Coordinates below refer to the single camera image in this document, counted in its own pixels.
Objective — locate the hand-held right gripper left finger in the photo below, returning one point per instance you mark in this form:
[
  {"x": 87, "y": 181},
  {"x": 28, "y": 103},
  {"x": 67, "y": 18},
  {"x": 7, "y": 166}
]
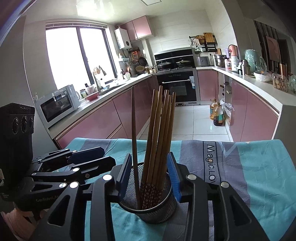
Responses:
[{"x": 126, "y": 171}]

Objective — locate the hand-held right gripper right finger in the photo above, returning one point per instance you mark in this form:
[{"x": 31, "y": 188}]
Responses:
[{"x": 173, "y": 176}]

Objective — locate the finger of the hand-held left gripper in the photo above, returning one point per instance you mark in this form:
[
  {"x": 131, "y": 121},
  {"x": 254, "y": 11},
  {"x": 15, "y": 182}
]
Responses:
[
  {"x": 101, "y": 164},
  {"x": 87, "y": 154}
]

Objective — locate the bunch of wooden chopsticks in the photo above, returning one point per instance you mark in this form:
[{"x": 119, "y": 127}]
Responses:
[{"x": 159, "y": 139}]

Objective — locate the black mesh utensil cup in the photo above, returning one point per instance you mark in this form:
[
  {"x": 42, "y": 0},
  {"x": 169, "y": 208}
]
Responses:
[{"x": 152, "y": 215}]

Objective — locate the person's left forearm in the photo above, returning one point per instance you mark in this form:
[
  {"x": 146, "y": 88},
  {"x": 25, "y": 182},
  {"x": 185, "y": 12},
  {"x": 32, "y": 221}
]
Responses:
[{"x": 13, "y": 224}]

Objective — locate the pink base cabinets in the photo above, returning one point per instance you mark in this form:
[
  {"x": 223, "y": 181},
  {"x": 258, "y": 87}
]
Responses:
[
  {"x": 207, "y": 85},
  {"x": 97, "y": 120},
  {"x": 254, "y": 115}
]

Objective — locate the white countertop oven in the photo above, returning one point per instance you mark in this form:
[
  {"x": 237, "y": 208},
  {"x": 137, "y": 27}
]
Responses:
[{"x": 57, "y": 106}]

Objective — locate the pink bowl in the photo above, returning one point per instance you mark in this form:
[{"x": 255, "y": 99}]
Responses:
[{"x": 92, "y": 96}]

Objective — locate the steel kitchen faucet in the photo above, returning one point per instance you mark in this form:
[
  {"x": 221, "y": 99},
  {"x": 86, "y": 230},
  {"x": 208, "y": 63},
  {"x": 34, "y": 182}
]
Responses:
[{"x": 98, "y": 88}]

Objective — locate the teal grey patchwork tablecloth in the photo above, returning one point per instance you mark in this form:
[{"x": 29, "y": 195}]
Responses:
[{"x": 242, "y": 173}]

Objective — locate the yellow cooking oil bottle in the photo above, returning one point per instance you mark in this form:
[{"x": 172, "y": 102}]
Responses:
[{"x": 213, "y": 111}]

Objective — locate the white plastic bag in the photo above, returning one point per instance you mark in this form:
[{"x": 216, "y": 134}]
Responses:
[{"x": 226, "y": 107}]

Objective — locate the large kitchen window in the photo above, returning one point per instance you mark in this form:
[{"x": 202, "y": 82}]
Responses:
[{"x": 64, "y": 58}]

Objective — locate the black built-in oven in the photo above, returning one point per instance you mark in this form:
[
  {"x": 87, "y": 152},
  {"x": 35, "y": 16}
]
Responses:
[{"x": 182, "y": 81}]

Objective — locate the woven round basket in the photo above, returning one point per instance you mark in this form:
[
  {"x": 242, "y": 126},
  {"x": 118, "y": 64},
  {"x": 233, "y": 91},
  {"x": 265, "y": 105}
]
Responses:
[{"x": 140, "y": 69}]

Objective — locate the hanging frying pan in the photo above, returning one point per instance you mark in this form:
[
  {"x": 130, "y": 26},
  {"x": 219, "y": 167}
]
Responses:
[{"x": 142, "y": 61}]

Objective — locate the black lidded wok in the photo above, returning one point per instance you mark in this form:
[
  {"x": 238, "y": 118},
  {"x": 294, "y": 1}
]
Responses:
[{"x": 164, "y": 64}]

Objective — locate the black lidded pot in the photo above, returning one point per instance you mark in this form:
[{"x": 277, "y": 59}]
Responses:
[{"x": 183, "y": 63}]

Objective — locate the black stove hood unit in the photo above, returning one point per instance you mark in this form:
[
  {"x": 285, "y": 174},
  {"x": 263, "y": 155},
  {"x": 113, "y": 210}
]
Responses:
[{"x": 173, "y": 55}]

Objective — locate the steel stock pot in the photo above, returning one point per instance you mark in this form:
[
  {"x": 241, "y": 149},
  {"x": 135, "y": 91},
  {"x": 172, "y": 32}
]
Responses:
[{"x": 220, "y": 60}]

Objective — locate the steel vacuum flask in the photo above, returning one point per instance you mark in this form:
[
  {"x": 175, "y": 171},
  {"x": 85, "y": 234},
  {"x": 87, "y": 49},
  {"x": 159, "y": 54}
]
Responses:
[{"x": 245, "y": 68}]

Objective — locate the white food bowl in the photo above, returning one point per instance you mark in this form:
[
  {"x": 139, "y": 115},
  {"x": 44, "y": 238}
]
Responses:
[{"x": 262, "y": 77}]

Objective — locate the pink white thermos jug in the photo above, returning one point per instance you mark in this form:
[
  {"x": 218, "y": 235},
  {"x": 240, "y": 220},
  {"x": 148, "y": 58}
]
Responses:
[{"x": 233, "y": 49}]

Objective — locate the glass cookie jar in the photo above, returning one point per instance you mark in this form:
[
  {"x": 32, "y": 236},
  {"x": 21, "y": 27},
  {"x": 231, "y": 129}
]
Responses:
[{"x": 280, "y": 84}]

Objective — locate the teal wrapped appliance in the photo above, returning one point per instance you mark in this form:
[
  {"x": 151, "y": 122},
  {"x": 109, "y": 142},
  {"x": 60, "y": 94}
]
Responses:
[{"x": 252, "y": 58}]

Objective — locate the wooden cutting board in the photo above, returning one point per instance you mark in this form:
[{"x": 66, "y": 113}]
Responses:
[{"x": 209, "y": 37}]

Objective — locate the clear plastic bags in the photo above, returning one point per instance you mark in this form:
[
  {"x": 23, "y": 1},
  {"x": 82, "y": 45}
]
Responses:
[{"x": 292, "y": 83}]

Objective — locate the copper tall cup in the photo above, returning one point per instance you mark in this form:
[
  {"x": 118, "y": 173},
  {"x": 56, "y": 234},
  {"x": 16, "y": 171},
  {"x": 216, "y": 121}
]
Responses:
[{"x": 282, "y": 69}]

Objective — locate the ceiling light panel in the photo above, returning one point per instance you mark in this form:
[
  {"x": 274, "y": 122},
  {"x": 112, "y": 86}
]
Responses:
[{"x": 150, "y": 1}]

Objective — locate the white wall water heater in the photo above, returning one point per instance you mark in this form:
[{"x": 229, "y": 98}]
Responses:
[{"x": 122, "y": 38}]

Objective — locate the black wall rack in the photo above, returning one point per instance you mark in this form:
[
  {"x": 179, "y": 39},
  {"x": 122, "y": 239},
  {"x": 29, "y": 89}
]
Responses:
[{"x": 210, "y": 49}]

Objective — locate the pink wall cabinets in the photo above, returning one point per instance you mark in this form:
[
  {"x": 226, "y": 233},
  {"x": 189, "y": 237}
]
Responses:
[{"x": 141, "y": 27}]

